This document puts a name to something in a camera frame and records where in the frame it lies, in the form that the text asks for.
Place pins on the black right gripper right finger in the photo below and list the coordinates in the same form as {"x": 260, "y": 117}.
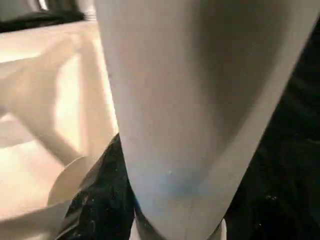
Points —
{"x": 267, "y": 205}

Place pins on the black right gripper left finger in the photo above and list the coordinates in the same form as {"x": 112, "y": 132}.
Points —
{"x": 105, "y": 205}

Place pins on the white plastic table top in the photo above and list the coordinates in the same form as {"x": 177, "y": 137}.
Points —
{"x": 37, "y": 100}

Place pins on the white plastic table leg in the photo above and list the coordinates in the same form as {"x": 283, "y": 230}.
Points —
{"x": 187, "y": 100}

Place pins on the black work surface mat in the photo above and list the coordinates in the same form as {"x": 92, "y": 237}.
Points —
{"x": 295, "y": 125}

